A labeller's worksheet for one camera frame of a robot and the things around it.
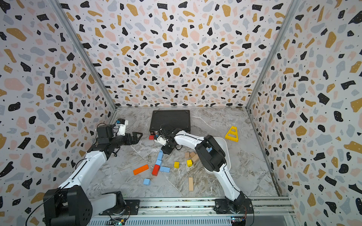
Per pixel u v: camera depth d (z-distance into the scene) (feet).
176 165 2.87
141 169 2.82
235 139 3.30
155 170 2.81
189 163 2.88
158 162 2.88
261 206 2.50
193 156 2.97
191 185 2.67
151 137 3.39
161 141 2.86
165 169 2.86
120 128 2.39
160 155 3.03
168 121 3.49
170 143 2.39
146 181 2.68
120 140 2.35
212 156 1.83
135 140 2.49
